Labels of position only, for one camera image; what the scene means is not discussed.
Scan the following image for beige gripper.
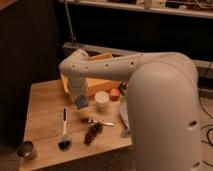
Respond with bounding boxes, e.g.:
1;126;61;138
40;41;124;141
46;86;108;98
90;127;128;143
68;78;88;100

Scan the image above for blue sponge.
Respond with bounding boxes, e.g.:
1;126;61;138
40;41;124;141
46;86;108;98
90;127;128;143
75;95;89;109

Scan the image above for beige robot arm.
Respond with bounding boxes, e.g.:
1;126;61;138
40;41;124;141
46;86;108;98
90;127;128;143
59;49;202;171

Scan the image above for orange wooden tray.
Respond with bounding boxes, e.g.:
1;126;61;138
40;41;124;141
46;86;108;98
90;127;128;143
60;52;122;98

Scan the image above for white plastic cup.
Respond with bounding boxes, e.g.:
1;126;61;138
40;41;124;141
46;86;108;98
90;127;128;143
94;91;110;111

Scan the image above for metal spoon utensil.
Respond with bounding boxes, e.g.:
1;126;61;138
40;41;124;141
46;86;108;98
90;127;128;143
81;117;114;127

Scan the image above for small orange cup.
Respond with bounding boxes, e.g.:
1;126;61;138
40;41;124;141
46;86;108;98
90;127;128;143
110;88;120;101

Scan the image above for brown dried grape bunch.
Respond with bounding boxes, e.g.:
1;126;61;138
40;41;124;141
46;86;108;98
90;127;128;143
84;122;103;145

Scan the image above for green bottle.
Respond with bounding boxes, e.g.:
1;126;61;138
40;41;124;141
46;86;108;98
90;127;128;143
119;82;128;98

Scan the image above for blue crumpled cloth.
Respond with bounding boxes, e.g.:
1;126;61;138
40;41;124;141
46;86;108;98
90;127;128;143
119;102;130;133

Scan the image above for metal pole stand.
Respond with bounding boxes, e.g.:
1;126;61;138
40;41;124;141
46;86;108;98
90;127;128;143
64;0;77;44

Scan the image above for wooden table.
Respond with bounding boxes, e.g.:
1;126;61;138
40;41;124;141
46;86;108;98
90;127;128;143
19;80;131;171

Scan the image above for silver metal can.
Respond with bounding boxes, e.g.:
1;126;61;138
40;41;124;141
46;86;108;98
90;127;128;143
17;141;37;160

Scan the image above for black floor cables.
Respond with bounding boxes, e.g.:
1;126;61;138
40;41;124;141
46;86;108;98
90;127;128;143
199;61;213;169

